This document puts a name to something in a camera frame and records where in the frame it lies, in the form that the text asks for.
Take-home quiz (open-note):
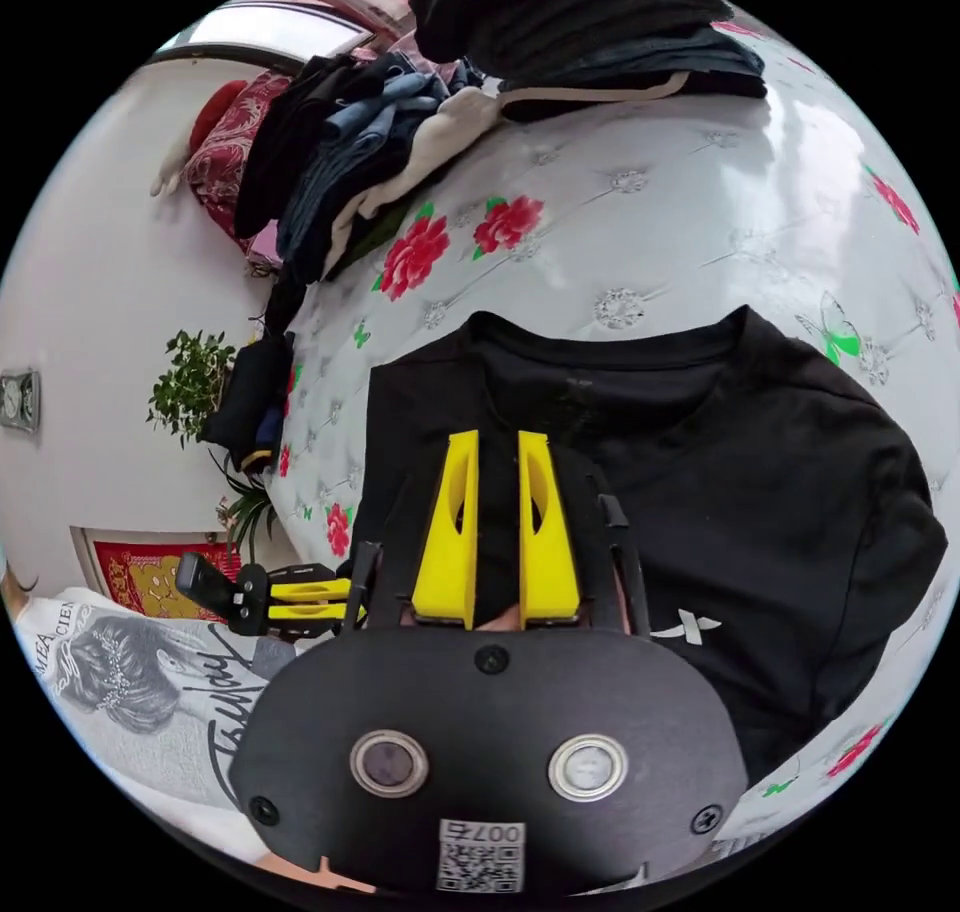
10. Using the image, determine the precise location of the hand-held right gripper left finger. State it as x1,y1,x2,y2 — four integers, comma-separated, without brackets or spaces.
410,429,480,632

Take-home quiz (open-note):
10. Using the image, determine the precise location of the black short sleeve shirt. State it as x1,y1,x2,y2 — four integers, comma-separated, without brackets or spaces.
349,305,951,801

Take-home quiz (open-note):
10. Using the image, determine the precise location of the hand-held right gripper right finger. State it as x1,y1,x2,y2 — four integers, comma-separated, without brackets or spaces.
517,430,582,629

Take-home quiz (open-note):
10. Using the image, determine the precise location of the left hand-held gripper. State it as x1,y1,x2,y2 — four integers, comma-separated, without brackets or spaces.
224,561,369,637

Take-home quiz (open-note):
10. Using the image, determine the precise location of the pile of mixed clothes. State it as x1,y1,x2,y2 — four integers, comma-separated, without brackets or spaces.
233,49,505,285

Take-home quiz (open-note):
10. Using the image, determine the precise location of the small-leaved green plant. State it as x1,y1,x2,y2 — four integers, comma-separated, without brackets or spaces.
145,329,237,450

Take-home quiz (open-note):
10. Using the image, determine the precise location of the red patterned cushion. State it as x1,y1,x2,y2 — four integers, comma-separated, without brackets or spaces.
184,70,295,257

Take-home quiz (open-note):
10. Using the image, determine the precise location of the person's right hand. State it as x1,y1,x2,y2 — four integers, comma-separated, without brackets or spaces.
254,851,380,895

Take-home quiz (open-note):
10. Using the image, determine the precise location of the person's body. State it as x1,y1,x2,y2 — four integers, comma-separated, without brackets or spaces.
0,559,316,872

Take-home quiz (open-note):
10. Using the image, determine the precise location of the small pile of dark clothes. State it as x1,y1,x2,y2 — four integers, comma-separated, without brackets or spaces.
200,330,298,475

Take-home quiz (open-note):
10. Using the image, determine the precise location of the pile of black clothes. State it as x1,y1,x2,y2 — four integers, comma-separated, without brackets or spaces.
407,0,768,124

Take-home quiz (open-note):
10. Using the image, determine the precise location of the long-leaved green plant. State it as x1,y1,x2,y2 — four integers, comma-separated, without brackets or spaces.
209,450,283,565

